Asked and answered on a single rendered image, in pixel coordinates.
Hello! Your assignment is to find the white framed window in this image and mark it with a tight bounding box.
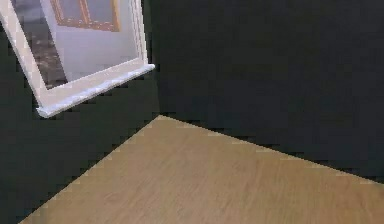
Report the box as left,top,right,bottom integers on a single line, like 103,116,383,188
0,0,156,119

